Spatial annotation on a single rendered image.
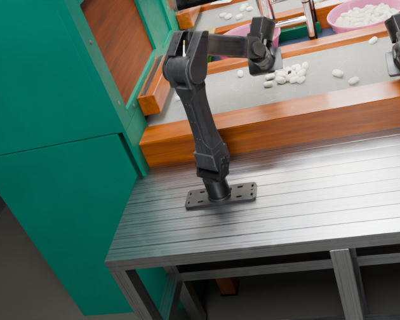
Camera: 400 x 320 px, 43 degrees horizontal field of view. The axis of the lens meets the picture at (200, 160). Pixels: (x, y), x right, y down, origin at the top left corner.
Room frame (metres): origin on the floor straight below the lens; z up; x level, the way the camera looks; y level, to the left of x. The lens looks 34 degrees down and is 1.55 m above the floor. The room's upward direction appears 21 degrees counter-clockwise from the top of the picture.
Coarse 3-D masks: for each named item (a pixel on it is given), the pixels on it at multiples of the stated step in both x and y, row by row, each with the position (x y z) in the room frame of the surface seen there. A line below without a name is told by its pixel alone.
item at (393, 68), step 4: (388, 52) 1.24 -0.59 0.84; (388, 56) 1.23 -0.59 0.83; (388, 60) 1.22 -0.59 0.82; (392, 60) 1.22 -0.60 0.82; (396, 60) 1.18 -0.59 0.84; (388, 64) 1.22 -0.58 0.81; (392, 64) 1.21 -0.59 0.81; (396, 64) 1.20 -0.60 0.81; (388, 68) 1.21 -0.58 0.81; (392, 68) 1.21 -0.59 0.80; (396, 68) 1.20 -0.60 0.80; (388, 72) 1.20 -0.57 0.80; (392, 72) 1.20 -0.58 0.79; (396, 72) 1.19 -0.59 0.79
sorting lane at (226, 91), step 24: (336, 48) 1.56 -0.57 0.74; (360, 48) 1.50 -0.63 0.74; (384, 48) 1.44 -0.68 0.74; (312, 72) 1.46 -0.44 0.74; (360, 72) 1.35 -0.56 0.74; (384, 72) 1.30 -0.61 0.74; (168, 96) 1.69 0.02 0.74; (216, 96) 1.55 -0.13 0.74; (240, 96) 1.49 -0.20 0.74; (264, 96) 1.43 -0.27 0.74; (288, 96) 1.38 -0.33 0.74; (168, 120) 1.51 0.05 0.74
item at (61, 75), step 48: (0, 0) 1.42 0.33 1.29; (48, 0) 1.37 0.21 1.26; (96, 0) 1.55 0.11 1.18; (144, 0) 1.87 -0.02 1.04; (0, 48) 1.44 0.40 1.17; (48, 48) 1.39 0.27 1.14; (96, 48) 1.40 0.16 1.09; (144, 48) 1.75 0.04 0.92; (0, 96) 1.47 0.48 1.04; (48, 96) 1.42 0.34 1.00; (96, 96) 1.37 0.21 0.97; (0, 144) 1.51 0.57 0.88; (48, 144) 1.45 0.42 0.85
